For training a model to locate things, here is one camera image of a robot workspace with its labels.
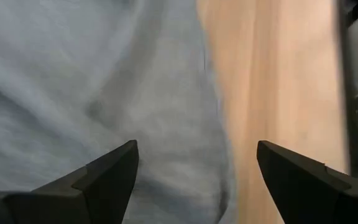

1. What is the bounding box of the grey garment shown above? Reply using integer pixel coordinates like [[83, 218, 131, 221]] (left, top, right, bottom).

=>
[[0, 0, 238, 224]]

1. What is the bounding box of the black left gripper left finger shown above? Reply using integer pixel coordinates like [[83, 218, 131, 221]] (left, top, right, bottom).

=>
[[0, 139, 140, 224]]

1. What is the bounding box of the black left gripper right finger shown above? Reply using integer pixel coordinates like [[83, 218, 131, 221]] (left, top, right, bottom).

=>
[[256, 139, 358, 224]]

